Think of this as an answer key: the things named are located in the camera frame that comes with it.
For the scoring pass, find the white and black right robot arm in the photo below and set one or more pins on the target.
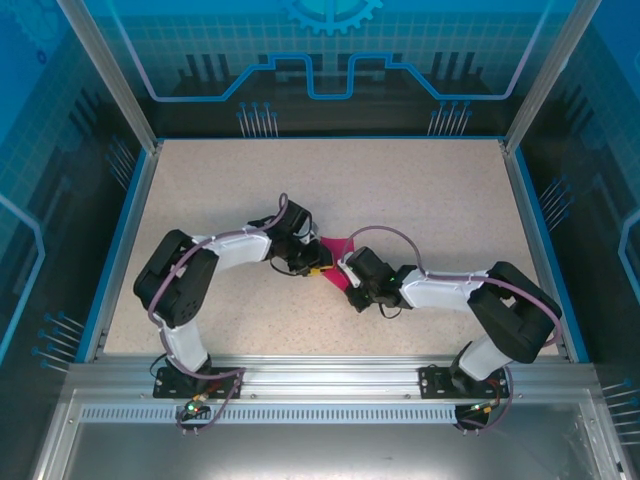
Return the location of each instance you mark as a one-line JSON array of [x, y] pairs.
[[520, 320]]

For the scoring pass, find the steel sheet panel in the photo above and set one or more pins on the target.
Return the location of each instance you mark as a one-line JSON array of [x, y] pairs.
[[320, 450]]

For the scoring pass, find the pink paper sheet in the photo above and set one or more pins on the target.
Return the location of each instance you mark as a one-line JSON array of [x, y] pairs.
[[339, 246]]

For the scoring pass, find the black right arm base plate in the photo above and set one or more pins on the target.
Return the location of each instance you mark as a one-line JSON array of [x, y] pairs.
[[432, 382]]

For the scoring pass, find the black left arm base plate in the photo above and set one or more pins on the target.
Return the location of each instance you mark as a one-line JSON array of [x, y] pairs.
[[225, 385]]

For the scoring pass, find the aluminium table side rail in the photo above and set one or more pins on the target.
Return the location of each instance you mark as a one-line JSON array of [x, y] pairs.
[[141, 200], [522, 200]]

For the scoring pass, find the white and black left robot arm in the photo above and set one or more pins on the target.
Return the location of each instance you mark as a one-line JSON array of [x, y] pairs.
[[185, 340]]

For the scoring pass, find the aluminium mounting rail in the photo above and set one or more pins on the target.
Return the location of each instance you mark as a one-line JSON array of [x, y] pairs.
[[325, 375]]

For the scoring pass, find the aluminium frame post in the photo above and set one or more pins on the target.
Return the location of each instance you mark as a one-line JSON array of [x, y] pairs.
[[111, 75], [548, 75]]

